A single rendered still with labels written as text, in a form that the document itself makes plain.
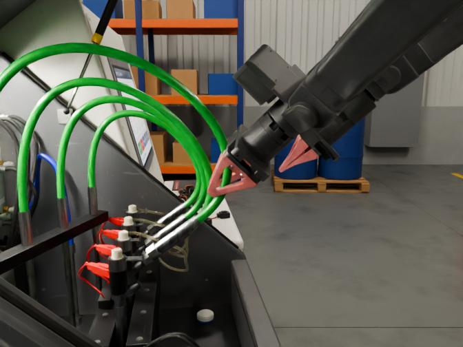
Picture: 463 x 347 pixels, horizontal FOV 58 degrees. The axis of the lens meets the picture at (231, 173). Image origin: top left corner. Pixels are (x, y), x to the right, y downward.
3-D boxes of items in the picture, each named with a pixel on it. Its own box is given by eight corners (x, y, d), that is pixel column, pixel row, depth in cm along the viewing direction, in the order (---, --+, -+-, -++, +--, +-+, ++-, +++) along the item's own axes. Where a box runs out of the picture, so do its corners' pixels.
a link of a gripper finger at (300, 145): (271, 158, 81) (307, 125, 79) (295, 184, 82) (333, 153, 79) (270, 164, 74) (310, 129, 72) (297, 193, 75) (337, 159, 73)
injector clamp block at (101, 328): (154, 426, 67) (150, 341, 63) (90, 433, 65) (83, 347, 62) (161, 312, 99) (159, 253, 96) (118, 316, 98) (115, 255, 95)
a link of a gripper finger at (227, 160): (190, 186, 61) (233, 144, 58) (198, 166, 68) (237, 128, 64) (224, 215, 63) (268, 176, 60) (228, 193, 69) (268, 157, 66)
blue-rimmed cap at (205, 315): (214, 323, 95) (214, 317, 95) (197, 324, 95) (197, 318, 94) (213, 313, 99) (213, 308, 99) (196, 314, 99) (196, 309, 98)
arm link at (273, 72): (318, 126, 49) (356, 79, 52) (249, 56, 48) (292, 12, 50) (275, 146, 60) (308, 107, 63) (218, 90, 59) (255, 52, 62)
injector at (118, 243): (148, 348, 76) (143, 240, 72) (120, 350, 76) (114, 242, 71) (149, 339, 79) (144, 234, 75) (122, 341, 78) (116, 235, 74)
